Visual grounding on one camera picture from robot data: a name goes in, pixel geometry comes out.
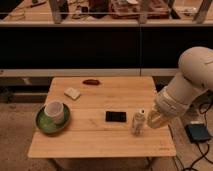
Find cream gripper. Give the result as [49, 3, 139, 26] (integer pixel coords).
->
[147, 104, 170, 129]

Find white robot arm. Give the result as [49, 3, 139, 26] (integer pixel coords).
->
[147, 47, 213, 129]

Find small white bottle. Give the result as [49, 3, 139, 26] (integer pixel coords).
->
[131, 109, 146, 136]

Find blue black floor box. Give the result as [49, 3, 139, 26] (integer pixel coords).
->
[185, 124, 211, 143]

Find black rectangular phone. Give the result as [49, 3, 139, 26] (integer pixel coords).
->
[105, 111, 126, 122]

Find wooden folding table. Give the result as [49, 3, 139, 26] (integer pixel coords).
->
[28, 76, 176, 159]

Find dark red oblong object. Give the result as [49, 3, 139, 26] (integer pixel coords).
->
[83, 79, 100, 85]

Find white sponge block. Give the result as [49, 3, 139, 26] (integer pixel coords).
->
[64, 87, 81, 100]

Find white cup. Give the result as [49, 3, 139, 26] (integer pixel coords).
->
[44, 101, 64, 124]

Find green plate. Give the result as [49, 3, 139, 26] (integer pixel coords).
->
[35, 104, 71, 135]

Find long background workbench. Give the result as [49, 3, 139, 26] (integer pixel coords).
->
[0, 0, 213, 27]

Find black floor cable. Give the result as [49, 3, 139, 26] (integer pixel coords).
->
[171, 99, 213, 171]

